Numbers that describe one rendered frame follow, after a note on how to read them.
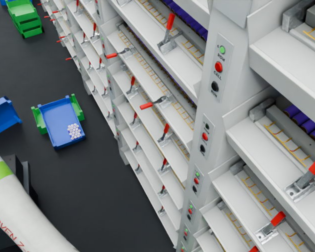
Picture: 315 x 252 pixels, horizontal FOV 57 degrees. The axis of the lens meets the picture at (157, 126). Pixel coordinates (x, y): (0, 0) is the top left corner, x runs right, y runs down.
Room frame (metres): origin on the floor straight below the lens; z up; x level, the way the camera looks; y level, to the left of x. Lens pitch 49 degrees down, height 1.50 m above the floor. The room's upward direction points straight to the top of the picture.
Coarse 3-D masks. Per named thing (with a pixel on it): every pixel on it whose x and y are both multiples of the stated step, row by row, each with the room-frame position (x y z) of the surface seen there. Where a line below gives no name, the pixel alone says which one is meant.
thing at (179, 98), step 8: (128, 32) 0.93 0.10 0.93; (128, 40) 0.90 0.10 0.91; (136, 48) 0.84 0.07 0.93; (144, 56) 0.79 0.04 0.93; (152, 64) 0.75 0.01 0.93; (160, 72) 0.70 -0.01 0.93; (168, 80) 0.67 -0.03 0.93; (160, 88) 0.66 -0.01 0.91; (168, 88) 0.64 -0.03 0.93; (176, 96) 0.60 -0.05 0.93; (184, 104) 0.57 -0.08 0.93; (192, 112) 0.54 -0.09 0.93
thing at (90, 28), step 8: (64, 0) 1.59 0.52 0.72; (72, 0) 1.61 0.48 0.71; (72, 8) 1.54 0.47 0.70; (80, 8) 1.51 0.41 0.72; (80, 16) 1.45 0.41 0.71; (88, 16) 1.43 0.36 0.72; (80, 24) 1.38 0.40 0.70; (88, 24) 1.36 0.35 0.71; (88, 32) 1.30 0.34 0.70; (96, 32) 1.28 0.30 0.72; (96, 40) 1.22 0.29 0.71; (96, 48) 1.17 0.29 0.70
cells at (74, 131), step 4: (72, 124) 1.22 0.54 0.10; (68, 128) 1.19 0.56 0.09; (72, 128) 1.19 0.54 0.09; (76, 128) 1.20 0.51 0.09; (68, 132) 1.19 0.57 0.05; (72, 132) 1.17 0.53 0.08; (76, 132) 1.17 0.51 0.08; (80, 132) 1.19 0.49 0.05; (72, 136) 1.14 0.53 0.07; (76, 136) 1.15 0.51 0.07; (80, 136) 1.15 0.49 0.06
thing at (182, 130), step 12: (108, 24) 0.98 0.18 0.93; (120, 24) 0.98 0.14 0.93; (108, 36) 0.97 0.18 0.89; (120, 36) 0.95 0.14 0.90; (120, 48) 0.89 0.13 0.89; (132, 60) 0.81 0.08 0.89; (132, 72) 0.76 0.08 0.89; (144, 72) 0.75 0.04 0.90; (144, 84) 0.70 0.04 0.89; (156, 84) 0.69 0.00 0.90; (156, 96) 0.64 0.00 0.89; (168, 108) 0.59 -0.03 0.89; (168, 120) 0.55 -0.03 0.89; (180, 120) 0.54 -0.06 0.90; (180, 132) 0.50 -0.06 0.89; (192, 132) 0.49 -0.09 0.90
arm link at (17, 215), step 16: (16, 176) 0.42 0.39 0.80; (0, 192) 0.35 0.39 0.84; (16, 192) 0.36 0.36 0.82; (0, 208) 0.31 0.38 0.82; (16, 208) 0.32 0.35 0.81; (32, 208) 0.33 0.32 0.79; (0, 224) 0.29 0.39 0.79; (16, 224) 0.28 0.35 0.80; (32, 224) 0.29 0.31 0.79; (48, 224) 0.30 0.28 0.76; (16, 240) 0.26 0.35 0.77; (32, 240) 0.25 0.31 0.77; (48, 240) 0.26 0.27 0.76; (64, 240) 0.27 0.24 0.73
